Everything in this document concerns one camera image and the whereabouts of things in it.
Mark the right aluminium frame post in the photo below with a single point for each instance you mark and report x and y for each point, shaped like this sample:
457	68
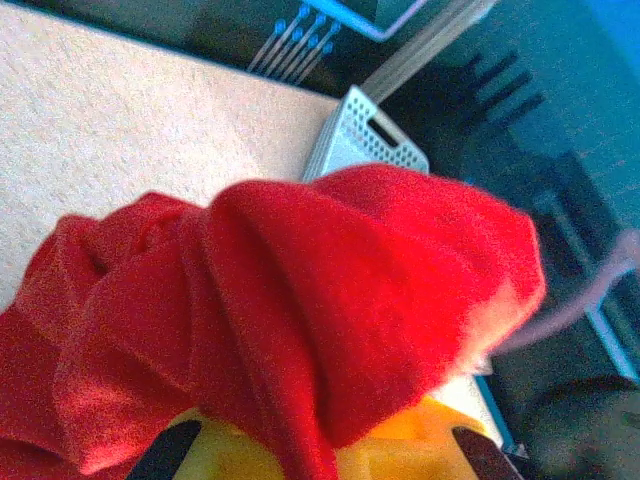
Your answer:
425	55

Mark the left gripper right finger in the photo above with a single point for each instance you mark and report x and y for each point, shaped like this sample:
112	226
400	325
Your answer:
415	450

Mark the red t-shirt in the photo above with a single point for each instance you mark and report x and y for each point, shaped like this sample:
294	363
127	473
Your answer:
325	280

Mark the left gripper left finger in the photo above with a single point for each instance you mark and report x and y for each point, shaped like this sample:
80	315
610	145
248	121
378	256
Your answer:
215	455

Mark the white perforated plastic basket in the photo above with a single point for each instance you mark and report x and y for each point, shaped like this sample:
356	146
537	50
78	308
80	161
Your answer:
360	130

